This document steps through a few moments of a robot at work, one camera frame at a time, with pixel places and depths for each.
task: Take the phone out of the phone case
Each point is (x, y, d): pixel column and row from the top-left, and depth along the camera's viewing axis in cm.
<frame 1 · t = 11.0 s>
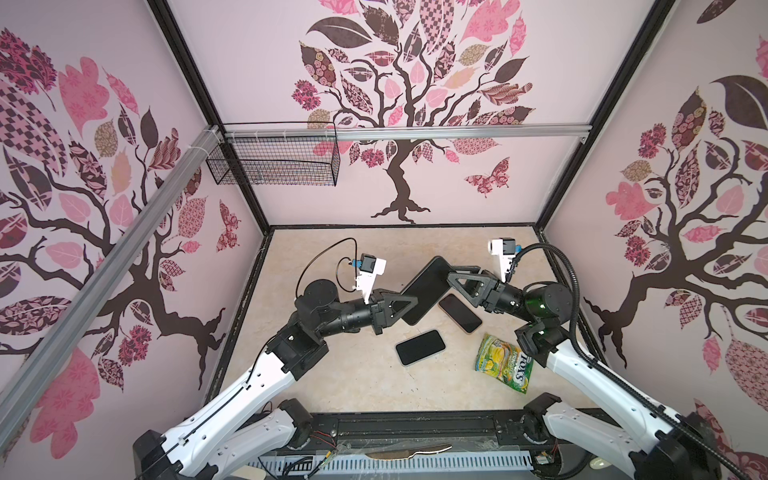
left hand: (416, 307, 59), fingers closed
right hand: (451, 277, 57), fingers open
black phone centre: (419, 347, 90), on the table
black phone right: (465, 317, 95), point 2 cm above the table
green yellow candy bag: (504, 361, 85), point 3 cm above the table

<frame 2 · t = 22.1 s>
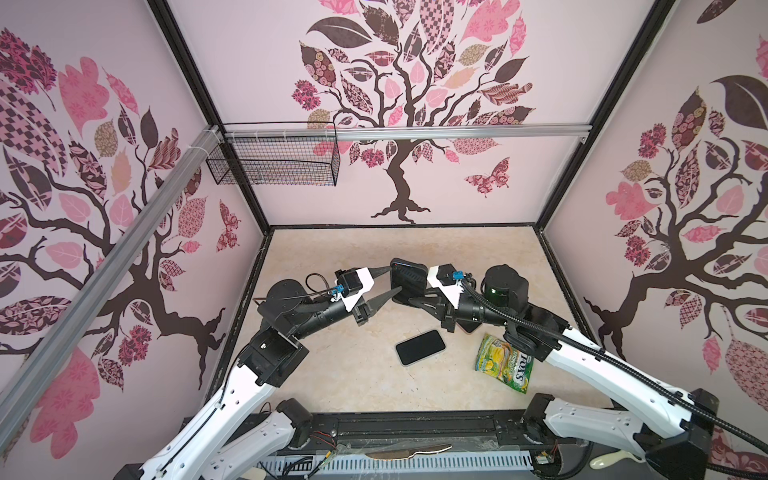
left hand: (394, 280, 56), fingers open
right hand: (415, 292, 62), fingers closed
the named things where they were.

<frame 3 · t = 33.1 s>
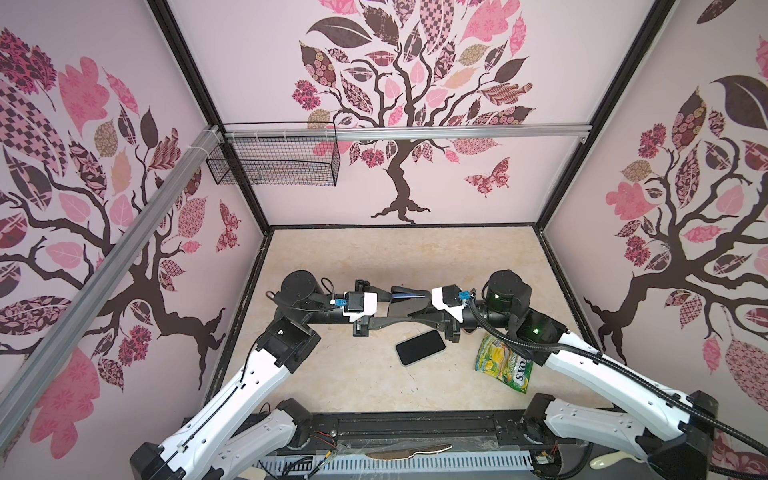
left hand: (412, 312, 55), fingers open
right hand: (412, 307, 59), fingers closed
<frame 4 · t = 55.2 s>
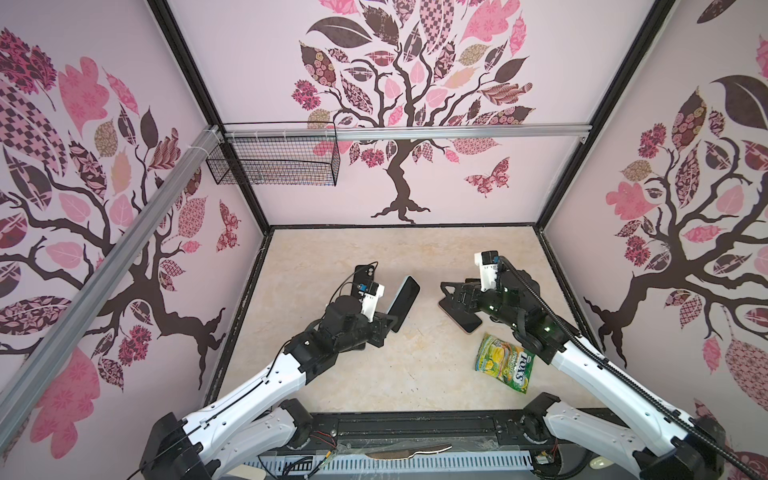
left hand: (395, 324, 74), fingers closed
right hand: (454, 280, 74), fingers open
black phone centre: (403, 302, 75), point 22 cm above the table
